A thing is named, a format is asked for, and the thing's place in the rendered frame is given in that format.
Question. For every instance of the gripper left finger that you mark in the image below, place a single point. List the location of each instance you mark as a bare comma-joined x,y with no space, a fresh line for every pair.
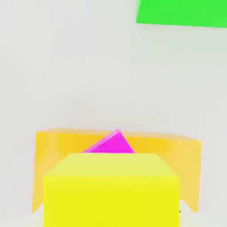
36,219

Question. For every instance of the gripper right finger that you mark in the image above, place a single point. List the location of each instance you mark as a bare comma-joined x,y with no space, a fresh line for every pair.
187,217

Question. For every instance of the small yellow cube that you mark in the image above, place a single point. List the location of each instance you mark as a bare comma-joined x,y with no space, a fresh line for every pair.
111,195

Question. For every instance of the small magenta cube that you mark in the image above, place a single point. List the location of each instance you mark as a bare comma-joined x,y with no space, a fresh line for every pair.
115,144

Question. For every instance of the large orange box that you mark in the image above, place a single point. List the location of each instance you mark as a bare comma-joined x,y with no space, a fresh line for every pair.
58,143

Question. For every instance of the large green box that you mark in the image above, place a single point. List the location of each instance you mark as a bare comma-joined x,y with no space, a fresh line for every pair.
180,12

